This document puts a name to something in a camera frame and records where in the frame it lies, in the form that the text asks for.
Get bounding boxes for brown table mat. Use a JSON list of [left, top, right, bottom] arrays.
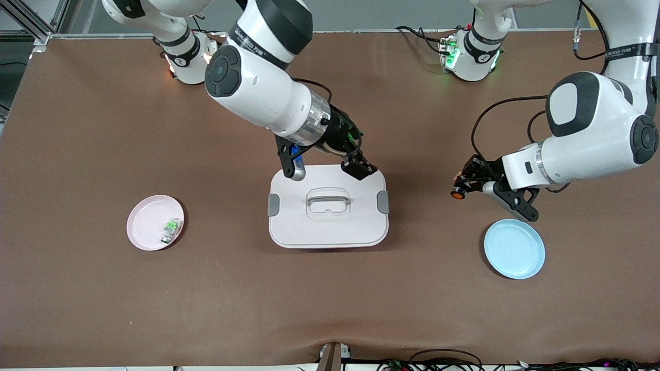
[[0, 30, 660, 367]]

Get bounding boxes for metal table edge bracket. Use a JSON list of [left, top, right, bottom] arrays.
[[317, 342, 352, 371]]

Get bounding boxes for pink round plate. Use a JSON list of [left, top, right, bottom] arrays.
[[126, 194, 185, 251]]

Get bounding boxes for aluminium frame post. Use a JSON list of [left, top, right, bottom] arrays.
[[0, 0, 70, 53]]

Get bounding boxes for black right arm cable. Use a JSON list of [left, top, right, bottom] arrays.
[[293, 77, 363, 155]]

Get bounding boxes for aluminium table edge rail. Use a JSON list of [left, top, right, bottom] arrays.
[[49, 28, 583, 40]]

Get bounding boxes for black right base cables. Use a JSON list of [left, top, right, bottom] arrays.
[[191, 13, 227, 38]]

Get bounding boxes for black looped cable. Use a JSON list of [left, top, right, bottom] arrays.
[[408, 348, 483, 371]]

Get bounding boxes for black left base cables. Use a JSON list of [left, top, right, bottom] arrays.
[[395, 25, 455, 55]]

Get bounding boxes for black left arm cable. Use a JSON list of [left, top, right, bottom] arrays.
[[471, 0, 612, 161]]

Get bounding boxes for white lidded storage box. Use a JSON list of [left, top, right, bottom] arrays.
[[267, 164, 390, 249]]

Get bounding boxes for green push-button switch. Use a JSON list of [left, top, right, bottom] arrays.
[[160, 218, 182, 244]]

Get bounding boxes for light blue round plate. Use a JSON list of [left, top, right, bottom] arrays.
[[484, 218, 546, 280]]

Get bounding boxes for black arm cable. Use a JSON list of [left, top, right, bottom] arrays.
[[471, 0, 612, 161], [293, 77, 363, 155]]

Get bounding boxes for black base cables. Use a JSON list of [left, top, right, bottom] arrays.
[[191, 13, 227, 38], [395, 25, 455, 55]]

